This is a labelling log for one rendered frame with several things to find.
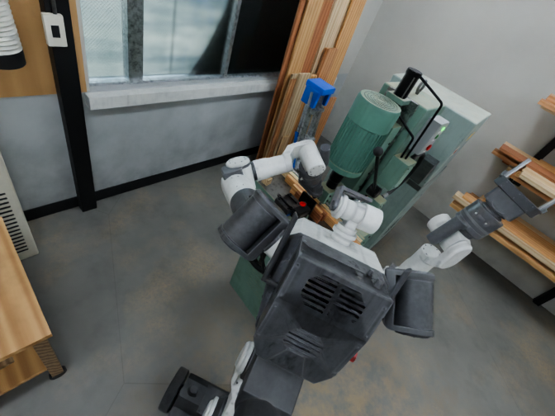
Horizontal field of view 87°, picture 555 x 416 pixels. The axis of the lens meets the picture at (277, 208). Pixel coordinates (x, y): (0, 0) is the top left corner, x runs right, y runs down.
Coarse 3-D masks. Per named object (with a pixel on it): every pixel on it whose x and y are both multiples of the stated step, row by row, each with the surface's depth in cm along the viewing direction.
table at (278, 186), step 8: (280, 176) 160; (256, 184) 152; (272, 184) 153; (280, 184) 155; (264, 192) 149; (272, 192) 148; (280, 192) 150; (288, 192) 153; (272, 200) 146; (320, 224) 144
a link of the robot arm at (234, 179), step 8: (232, 160) 96; (240, 160) 95; (248, 160) 95; (224, 168) 94; (232, 168) 92; (240, 168) 91; (224, 176) 90; (232, 176) 90; (240, 176) 89; (224, 184) 89; (232, 184) 85; (240, 184) 83; (248, 184) 84; (224, 192) 89; (232, 192) 81
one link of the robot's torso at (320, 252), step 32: (288, 224) 64; (288, 256) 68; (320, 256) 60; (352, 256) 68; (288, 288) 57; (320, 288) 56; (352, 288) 55; (384, 288) 59; (256, 320) 73; (288, 320) 60; (320, 320) 58; (352, 320) 57; (256, 352) 67; (288, 352) 64; (320, 352) 62; (352, 352) 60
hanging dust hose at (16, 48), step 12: (0, 0) 108; (0, 12) 110; (0, 24) 111; (12, 24) 117; (0, 36) 113; (12, 36) 117; (0, 48) 115; (12, 48) 118; (0, 60) 117; (12, 60) 120; (24, 60) 125
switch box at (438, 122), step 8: (440, 120) 125; (424, 128) 127; (432, 128) 124; (440, 128) 124; (416, 136) 130; (424, 136) 128; (432, 136) 125; (416, 144) 131; (424, 144) 129; (416, 152) 132; (424, 152) 135
